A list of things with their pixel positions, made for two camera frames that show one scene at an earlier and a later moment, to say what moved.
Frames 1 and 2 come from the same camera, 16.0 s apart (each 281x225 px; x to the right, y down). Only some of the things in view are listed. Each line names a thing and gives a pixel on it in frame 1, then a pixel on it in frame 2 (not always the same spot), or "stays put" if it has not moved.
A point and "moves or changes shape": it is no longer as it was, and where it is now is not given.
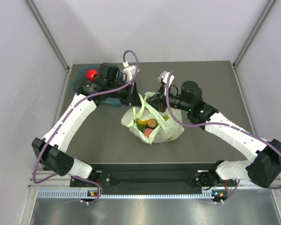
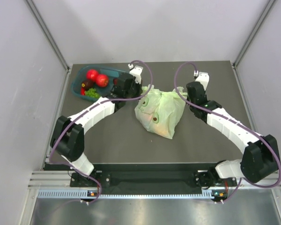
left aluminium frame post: x=48 y=34 stays put
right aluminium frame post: x=253 y=32 stays put
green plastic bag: x=170 y=126 moves or changes shape
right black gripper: x=158 y=101 → x=188 y=99
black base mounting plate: x=192 y=178 stays put
